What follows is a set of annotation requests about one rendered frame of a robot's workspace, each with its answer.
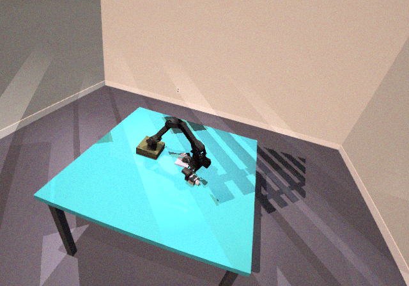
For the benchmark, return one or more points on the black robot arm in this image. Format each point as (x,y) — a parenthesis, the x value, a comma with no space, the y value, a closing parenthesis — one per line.
(196,145)

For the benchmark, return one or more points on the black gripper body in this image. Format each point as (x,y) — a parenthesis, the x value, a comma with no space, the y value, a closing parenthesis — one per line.
(187,172)

